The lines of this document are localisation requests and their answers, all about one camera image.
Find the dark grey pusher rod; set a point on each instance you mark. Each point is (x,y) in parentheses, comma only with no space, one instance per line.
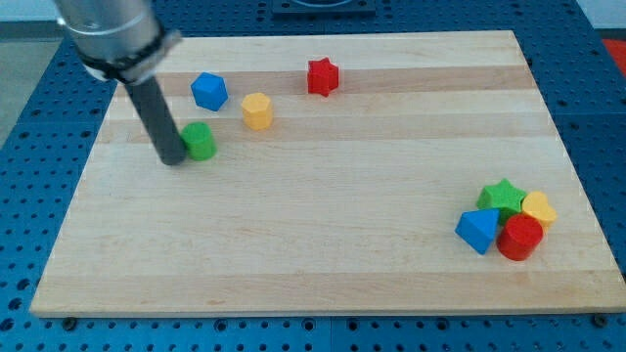
(149,103)

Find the green cylinder block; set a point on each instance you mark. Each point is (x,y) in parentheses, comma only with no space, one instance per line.
(199,141)

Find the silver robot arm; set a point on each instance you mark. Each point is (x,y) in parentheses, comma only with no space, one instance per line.
(79,18)

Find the light wooden board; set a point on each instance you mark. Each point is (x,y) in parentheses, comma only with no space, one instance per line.
(346,205)

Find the blue hexagon block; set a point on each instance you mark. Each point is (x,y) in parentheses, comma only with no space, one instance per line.
(209,91)

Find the yellow hexagon block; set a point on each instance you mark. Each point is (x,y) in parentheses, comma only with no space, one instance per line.
(257,110)

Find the red star block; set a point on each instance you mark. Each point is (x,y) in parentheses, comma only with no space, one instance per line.
(322,77)

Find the blue triangle block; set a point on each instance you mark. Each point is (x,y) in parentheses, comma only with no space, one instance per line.
(478,228)

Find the green star block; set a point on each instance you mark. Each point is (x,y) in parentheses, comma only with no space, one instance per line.
(503,196)

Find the red cylinder block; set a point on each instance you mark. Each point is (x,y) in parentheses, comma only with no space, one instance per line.
(520,237)

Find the yellow heart block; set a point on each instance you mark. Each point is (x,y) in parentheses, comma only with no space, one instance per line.
(536,204)

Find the black cable tie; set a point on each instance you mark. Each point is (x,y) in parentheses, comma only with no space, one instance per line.
(129,55)

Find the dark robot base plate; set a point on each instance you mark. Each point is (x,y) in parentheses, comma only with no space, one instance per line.
(324,8)

